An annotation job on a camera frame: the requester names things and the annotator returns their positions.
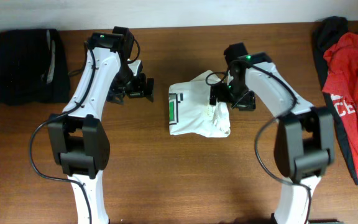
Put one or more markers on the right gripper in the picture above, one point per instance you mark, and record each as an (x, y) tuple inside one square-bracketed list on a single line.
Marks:
[(246, 104)]

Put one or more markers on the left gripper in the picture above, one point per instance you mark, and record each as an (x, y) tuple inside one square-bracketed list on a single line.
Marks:
[(138, 89)]

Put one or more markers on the white t-shirt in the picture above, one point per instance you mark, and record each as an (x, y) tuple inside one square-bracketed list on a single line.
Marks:
[(191, 112)]

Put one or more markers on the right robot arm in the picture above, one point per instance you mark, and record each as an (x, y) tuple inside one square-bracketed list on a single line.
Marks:
[(304, 142)]

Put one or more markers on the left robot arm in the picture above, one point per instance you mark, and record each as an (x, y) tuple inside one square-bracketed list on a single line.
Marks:
[(80, 145)]

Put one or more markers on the folded black garment stack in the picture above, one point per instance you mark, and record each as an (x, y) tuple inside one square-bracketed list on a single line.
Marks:
[(33, 67)]

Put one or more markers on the black garment under pile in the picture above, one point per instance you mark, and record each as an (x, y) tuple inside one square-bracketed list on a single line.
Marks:
[(324, 37)]

